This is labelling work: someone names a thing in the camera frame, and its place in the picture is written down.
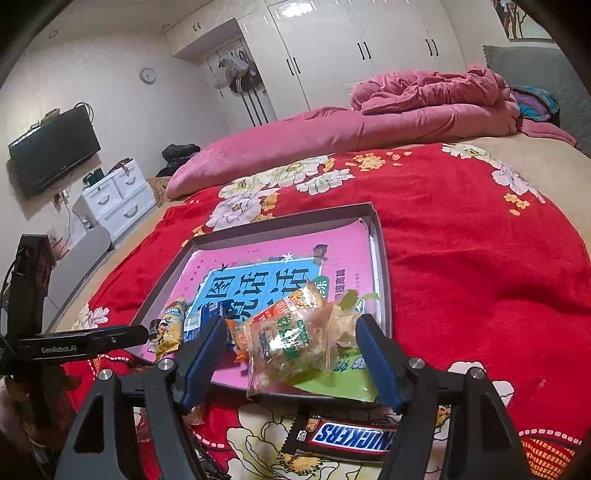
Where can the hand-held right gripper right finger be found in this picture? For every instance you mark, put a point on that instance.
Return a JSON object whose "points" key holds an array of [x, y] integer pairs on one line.
{"points": [[378, 364]]}

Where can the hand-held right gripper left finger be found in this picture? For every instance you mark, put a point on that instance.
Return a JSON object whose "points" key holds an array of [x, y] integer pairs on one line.
{"points": [[203, 364]]}

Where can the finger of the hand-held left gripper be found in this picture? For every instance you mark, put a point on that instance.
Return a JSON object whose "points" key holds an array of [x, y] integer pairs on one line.
{"points": [[120, 336]]}

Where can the light green snack packet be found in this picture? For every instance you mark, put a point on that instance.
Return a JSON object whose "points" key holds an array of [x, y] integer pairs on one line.
{"points": [[341, 376]]}

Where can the orange snack packet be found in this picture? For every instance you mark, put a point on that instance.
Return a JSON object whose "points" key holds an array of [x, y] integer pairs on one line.
{"points": [[236, 339]]}

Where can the blue candy packet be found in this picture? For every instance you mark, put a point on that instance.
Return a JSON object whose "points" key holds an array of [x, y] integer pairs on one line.
{"points": [[196, 323]]}

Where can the golden snack bar packet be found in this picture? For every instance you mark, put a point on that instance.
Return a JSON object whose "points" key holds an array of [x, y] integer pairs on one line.
{"points": [[168, 330]]}

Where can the golden candy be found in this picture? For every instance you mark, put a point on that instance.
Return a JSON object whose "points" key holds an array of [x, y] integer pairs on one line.
{"points": [[344, 318]]}

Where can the dark chocolate bar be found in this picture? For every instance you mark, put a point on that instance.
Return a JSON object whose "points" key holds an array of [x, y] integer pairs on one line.
{"points": [[351, 436]]}

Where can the clear nut brittle packet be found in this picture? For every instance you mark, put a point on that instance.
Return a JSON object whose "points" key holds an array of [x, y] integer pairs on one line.
{"points": [[281, 346]]}

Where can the dark shallow tray pink bottom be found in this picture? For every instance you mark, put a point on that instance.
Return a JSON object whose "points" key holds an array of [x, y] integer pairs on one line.
{"points": [[258, 249]]}

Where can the person's left forearm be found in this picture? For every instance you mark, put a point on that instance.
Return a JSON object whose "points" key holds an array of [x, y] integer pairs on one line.
{"points": [[9, 406]]}

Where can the white drawer chest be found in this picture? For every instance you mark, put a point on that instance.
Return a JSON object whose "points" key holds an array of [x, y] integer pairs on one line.
{"points": [[115, 198]]}

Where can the red floral blanket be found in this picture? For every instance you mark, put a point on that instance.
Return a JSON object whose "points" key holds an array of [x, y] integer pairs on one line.
{"points": [[461, 254]]}

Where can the black clothing pile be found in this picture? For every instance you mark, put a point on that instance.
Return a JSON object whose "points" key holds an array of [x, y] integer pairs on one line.
{"points": [[180, 157]]}

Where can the pink quilt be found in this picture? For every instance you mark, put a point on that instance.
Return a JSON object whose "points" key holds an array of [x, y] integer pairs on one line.
{"points": [[300, 138]]}

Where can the crumpled pink blanket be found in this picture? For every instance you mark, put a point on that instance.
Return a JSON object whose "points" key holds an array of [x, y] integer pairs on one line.
{"points": [[438, 87]]}

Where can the multicoloured striped cloth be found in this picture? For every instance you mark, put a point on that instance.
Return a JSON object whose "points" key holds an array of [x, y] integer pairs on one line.
{"points": [[538, 106]]}

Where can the white overhead cabinet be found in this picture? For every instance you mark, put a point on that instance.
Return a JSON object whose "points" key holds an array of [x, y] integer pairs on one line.
{"points": [[203, 39]]}

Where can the white wardrobe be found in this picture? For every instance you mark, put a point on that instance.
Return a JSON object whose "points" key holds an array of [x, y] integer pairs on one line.
{"points": [[346, 55]]}

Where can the grey padded headboard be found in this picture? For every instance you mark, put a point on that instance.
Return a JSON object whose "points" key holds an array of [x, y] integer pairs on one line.
{"points": [[554, 74]]}

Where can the black wall television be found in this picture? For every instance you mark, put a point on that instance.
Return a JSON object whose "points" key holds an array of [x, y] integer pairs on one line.
{"points": [[53, 152]]}

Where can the round wall clock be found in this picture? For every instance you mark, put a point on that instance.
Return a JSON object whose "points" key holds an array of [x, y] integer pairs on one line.
{"points": [[147, 76]]}

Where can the wall hook rack with bags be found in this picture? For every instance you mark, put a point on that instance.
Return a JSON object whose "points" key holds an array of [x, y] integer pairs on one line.
{"points": [[238, 74]]}

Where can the flower tree wall painting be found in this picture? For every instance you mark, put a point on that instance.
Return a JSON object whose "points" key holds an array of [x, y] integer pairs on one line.
{"points": [[517, 18]]}

